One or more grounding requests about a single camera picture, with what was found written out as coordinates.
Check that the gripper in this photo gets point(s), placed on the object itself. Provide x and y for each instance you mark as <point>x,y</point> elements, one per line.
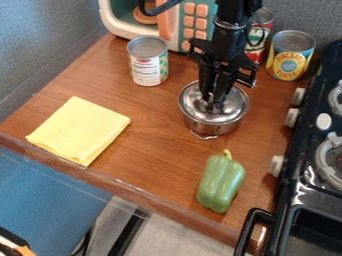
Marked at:
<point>227,43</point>

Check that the silver metal lid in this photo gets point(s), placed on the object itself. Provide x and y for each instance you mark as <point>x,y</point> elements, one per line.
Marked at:
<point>236,103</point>

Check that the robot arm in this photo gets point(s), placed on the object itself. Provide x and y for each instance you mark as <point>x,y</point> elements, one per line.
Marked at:
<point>234,8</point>

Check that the silver pot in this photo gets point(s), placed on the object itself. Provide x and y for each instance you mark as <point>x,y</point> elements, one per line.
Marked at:
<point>214,128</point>

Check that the red can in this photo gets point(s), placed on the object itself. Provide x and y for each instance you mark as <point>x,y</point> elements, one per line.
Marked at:
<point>260,36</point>

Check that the white and green can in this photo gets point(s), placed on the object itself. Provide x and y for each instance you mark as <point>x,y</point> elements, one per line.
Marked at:
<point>149,63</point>

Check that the toy microwave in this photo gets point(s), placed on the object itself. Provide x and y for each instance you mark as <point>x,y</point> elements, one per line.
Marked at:
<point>178,20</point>

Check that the yellow can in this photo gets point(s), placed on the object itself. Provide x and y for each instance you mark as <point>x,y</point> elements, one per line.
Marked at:
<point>289,56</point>

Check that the green toy pepper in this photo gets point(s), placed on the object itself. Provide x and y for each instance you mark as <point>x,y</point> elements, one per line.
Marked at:
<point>220,183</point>

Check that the toy stove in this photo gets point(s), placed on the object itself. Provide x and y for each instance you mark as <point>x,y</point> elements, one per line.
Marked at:
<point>311,166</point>

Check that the yellow cloth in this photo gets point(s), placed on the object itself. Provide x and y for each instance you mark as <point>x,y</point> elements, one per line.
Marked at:
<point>80,130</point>

